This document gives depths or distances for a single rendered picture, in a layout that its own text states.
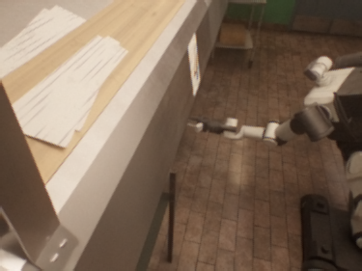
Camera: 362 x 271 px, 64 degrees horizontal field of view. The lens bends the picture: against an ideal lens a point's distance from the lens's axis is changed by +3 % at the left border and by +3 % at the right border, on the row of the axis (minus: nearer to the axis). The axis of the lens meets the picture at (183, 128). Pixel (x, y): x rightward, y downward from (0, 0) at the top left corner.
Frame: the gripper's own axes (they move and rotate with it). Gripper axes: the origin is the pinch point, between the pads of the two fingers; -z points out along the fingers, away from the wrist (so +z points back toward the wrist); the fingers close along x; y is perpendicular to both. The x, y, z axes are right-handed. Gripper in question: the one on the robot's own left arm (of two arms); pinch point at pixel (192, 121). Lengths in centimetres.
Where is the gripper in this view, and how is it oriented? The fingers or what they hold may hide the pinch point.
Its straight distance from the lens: 173.2
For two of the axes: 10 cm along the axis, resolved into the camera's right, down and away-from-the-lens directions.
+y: -2.2, 6.2, -7.6
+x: 0.6, -7.6, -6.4
